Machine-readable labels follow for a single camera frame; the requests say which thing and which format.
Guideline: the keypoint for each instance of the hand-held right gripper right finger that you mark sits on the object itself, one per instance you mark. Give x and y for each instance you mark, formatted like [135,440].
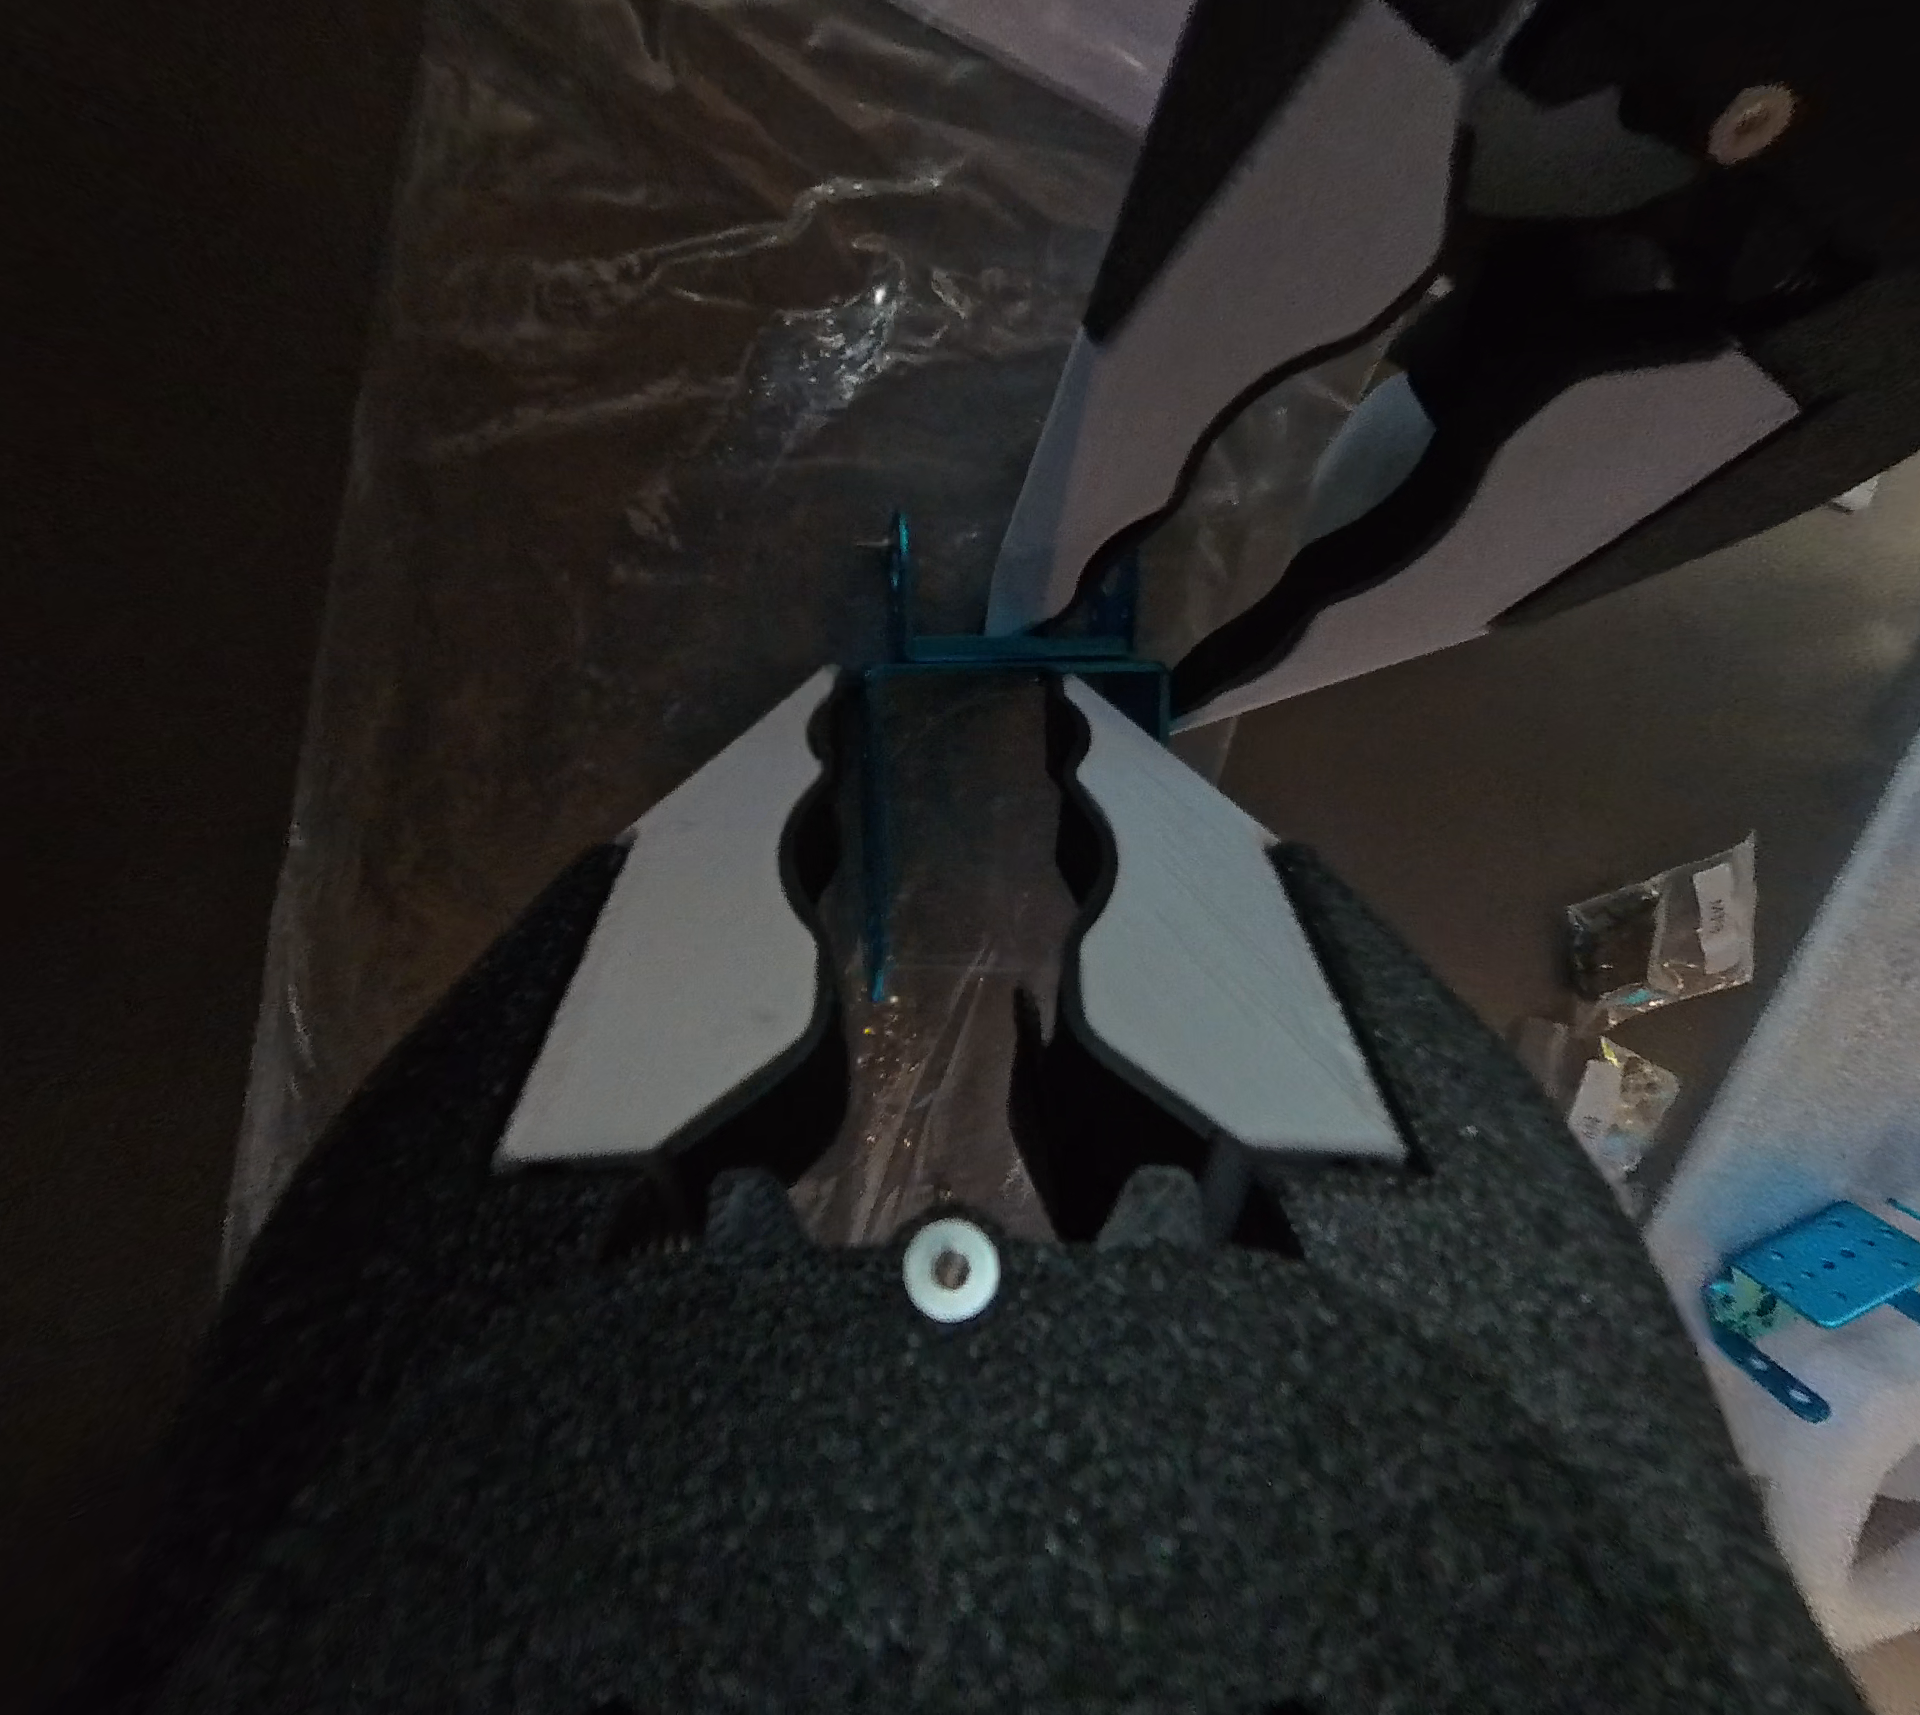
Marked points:
[1214,949]

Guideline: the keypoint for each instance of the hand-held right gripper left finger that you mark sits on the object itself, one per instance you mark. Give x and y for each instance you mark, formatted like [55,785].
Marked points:
[691,935]

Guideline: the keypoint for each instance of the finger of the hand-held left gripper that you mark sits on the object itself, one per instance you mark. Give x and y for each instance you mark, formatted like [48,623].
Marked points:
[1275,244]
[1575,500]

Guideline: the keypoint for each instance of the blue metal bracket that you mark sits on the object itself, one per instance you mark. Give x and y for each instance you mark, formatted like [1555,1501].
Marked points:
[991,669]

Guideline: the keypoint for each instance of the grey desk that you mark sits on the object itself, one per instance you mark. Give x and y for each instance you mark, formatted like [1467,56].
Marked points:
[1425,785]

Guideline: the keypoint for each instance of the small parts bag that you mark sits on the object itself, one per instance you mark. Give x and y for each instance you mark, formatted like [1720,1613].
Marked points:
[1604,1099]
[1659,919]

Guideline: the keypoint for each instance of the white foam sheet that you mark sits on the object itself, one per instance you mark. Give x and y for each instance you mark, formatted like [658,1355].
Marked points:
[1800,1025]

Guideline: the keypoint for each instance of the clear plastic bag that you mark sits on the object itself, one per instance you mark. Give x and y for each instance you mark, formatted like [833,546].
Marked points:
[675,320]

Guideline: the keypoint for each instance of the small blue angle bracket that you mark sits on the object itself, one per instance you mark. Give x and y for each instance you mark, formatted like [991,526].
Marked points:
[1763,1355]

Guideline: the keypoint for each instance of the long blue perforated bracket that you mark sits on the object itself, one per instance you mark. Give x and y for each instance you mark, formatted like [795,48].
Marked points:
[1831,1273]

